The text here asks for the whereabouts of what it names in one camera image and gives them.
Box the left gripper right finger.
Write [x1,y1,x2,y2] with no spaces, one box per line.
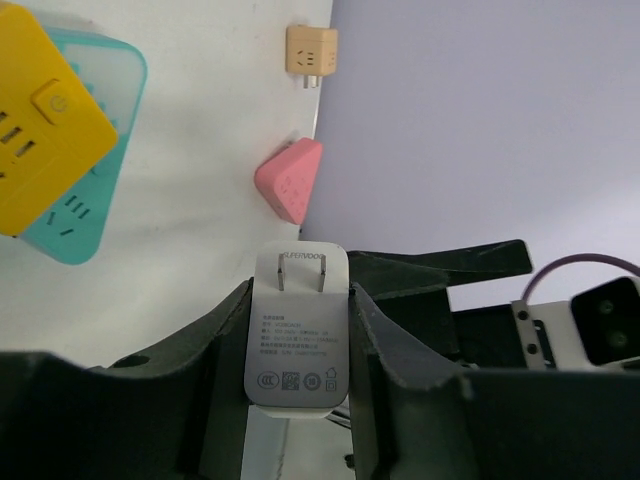
[349,287,639,479]

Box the yellow cube socket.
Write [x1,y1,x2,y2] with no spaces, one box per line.
[1,1,118,236]

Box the teal triangular power strip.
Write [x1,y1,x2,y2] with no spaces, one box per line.
[20,26,148,265]

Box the white charger adapter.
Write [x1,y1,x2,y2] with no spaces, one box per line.
[244,241,350,419]

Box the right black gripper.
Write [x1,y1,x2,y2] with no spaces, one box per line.
[347,240,555,370]

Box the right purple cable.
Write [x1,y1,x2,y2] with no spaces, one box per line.
[522,253,640,304]

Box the pink triangular power strip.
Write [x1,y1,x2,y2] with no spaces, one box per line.
[254,137,323,225]

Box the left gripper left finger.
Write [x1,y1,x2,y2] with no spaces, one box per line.
[1,281,253,479]

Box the beige cube socket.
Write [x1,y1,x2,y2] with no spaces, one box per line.
[285,25,339,89]

